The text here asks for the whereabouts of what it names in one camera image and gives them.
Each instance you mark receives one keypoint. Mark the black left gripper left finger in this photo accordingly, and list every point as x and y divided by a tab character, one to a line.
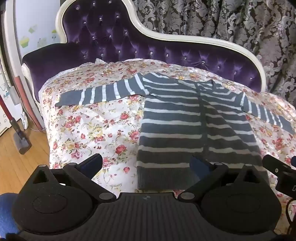
81	176

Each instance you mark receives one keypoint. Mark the red grey vacuum cleaner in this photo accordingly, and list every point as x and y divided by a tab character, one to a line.
21	141

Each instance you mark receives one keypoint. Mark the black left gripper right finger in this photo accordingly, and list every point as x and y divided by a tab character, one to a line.
208	174

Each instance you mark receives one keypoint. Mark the white cabinet with stickers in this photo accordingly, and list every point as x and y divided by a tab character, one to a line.
5	96

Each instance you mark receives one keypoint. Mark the purple tufted white-framed sofa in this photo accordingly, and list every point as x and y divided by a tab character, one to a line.
111	31

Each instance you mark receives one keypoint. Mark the grey white striped sweater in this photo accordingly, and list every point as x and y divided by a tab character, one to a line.
184	118

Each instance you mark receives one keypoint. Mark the floral bed cover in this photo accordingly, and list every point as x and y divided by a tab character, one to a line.
112	129

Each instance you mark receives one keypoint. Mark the grey damask curtain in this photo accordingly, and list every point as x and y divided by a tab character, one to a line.
265	28

